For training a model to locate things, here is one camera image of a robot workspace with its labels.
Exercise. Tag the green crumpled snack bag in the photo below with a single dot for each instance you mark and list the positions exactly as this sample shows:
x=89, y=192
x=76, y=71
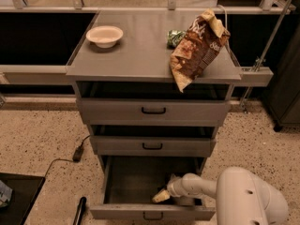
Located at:
x=174, y=37

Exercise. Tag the grey side rail shelf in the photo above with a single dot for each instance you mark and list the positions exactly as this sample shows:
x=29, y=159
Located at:
x=250, y=78

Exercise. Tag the grey drawer cabinet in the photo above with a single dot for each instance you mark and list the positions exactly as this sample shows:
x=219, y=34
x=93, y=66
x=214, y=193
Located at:
x=142, y=55

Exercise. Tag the metal support pole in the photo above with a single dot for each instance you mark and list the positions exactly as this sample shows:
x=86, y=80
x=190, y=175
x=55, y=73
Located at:
x=259, y=61

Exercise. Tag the black power adapter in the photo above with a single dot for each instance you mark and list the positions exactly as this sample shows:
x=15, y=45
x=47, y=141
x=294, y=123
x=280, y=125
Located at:
x=78, y=154

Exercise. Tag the grey middle drawer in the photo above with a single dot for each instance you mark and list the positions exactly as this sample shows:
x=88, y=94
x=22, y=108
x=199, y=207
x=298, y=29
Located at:
x=157, y=141

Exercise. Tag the black tray corner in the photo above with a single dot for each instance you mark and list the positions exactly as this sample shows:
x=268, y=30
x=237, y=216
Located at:
x=25, y=192

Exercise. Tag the brown chip bag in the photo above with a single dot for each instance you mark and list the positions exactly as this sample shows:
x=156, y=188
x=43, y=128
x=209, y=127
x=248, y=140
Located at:
x=198, y=48

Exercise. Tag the white bowl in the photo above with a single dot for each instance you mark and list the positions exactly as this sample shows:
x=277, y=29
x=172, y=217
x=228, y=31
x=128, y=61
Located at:
x=104, y=36

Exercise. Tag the grey bottom drawer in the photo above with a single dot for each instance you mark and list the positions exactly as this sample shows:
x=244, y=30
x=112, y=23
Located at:
x=130, y=183

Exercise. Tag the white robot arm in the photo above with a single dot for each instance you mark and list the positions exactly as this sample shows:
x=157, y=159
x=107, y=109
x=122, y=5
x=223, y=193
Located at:
x=242, y=197

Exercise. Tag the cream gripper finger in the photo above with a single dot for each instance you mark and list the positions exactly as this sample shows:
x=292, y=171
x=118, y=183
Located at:
x=173, y=178
x=161, y=196

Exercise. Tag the black handle on floor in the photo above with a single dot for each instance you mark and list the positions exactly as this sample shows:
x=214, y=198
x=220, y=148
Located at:
x=80, y=211

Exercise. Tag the grey top drawer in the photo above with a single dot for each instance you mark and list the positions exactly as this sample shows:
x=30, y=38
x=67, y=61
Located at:
x=149, y=104

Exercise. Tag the grey drawer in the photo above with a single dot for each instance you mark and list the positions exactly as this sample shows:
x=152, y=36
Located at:
x=157, y=141
x=149, y=104
x=130, y=183

